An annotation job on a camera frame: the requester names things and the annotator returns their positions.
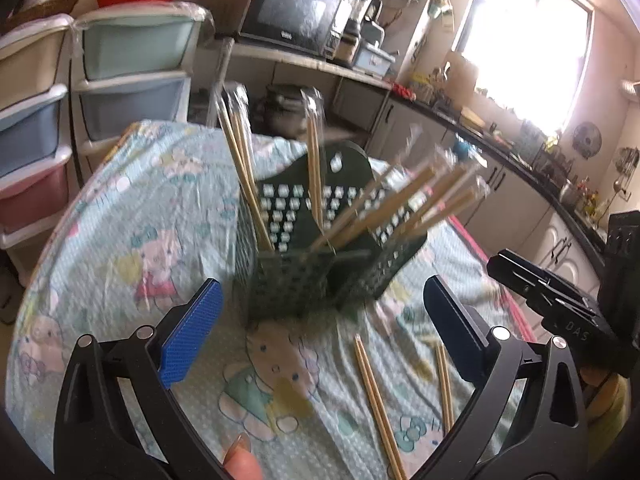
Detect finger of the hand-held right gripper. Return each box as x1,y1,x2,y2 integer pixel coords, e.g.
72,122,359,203
487,249,618,356

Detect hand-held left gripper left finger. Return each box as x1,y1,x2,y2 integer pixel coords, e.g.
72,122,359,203
52,277,226,480

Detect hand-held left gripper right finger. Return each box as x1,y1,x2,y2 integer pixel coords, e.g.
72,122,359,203
415,275,591,480

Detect wooden chopsticks pair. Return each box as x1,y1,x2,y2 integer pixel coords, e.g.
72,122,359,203
352,334,408,480
395,180,493,238
307,157,441,253
345,162,483,241
215,85,276,253
434,342,456,433
300,89,328,228

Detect green plastic utensil holder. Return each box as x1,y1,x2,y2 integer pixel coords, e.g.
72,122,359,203
235,140,428,323

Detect person's right forearm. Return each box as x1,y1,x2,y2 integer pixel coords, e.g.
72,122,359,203
582,372,631,436

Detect hanging kitchen utensils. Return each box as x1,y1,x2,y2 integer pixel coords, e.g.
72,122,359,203
612,147,640,196

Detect person's left hand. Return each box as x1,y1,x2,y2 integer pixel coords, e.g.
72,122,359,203
222,432,266,480

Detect kitchen counter cabinets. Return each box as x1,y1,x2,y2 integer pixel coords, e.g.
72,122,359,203
385,85,616,311

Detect row of bottles and jars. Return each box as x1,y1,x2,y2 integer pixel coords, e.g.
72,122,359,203
520,120,611,221

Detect cartoon printed blanket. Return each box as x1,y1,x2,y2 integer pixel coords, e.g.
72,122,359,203
10,120,541,480

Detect metal pot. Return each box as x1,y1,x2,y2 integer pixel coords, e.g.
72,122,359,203
250,82,316,138

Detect window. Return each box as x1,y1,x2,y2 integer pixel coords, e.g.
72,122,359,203
452,0,596,131

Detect beige plastic drawer unit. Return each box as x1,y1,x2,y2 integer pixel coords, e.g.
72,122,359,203
0,12,76,271

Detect light blue container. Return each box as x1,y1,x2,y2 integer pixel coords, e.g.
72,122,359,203
352,40,396,78

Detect white counter shelf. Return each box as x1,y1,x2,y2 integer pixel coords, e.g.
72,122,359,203
200,35,396,126

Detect teal plastic drawer unit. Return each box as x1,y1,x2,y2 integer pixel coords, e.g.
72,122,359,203
70,2,216,171

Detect blender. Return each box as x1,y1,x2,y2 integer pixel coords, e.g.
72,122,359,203
335,0,383,63

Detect black microwave oven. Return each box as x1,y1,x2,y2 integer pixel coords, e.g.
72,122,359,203
237,0,351,58

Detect woven basket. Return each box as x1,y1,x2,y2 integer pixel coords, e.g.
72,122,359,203
0,0,81,36

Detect round wall ornament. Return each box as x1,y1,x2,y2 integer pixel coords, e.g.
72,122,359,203
572,122,603,161

